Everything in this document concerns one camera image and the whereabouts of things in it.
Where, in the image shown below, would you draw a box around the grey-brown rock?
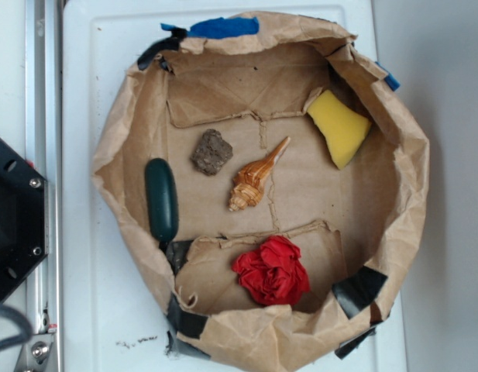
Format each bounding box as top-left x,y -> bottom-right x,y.
191,129 -> 233,176

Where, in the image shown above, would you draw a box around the orange spiral seashell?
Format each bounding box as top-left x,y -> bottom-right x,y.
229,136 -> 291,212

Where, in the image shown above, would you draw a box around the brown paper bag tray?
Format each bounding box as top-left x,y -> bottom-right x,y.
92,12 -> 429,371

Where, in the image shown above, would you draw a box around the dark green oval object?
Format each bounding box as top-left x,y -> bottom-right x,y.
145,158 -> 179,243

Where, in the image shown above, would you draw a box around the red crumpled paper ball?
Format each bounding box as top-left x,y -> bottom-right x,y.
232,236 -> 311,306

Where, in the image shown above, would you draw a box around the yellow sponge piece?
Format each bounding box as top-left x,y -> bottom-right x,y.
307,90 -> 371,170

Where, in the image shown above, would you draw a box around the black tape lower left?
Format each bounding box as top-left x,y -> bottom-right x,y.
166,294 -> 211,360

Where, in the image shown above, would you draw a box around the black tape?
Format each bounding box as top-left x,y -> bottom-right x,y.
166,294 -> 211,360
137,28 -> 187,71
332,266 -> 388,319

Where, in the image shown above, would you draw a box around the black tape lower right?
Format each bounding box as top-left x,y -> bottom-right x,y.
332,266 -> 388,319

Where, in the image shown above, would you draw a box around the black tape upper left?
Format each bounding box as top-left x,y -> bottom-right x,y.
137,28 -> 187,71

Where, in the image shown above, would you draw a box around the blue tape top edge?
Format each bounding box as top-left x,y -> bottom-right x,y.
160,17 -> 260,40

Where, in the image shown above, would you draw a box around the blue tape edge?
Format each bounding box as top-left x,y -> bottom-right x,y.
160,17 -> 260,40
375,61 -> 401,91

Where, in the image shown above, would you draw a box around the white cutting board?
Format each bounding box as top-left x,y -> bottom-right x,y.
61,3 -> 409,372

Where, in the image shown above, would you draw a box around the blue tape right edge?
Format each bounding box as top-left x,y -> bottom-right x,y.
375,61 -> 401,91

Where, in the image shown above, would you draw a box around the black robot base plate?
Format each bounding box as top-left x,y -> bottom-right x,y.
0,138 -> 46,302

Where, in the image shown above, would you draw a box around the aluminium rail frame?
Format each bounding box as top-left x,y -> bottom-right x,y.
17,1 -> 65,371

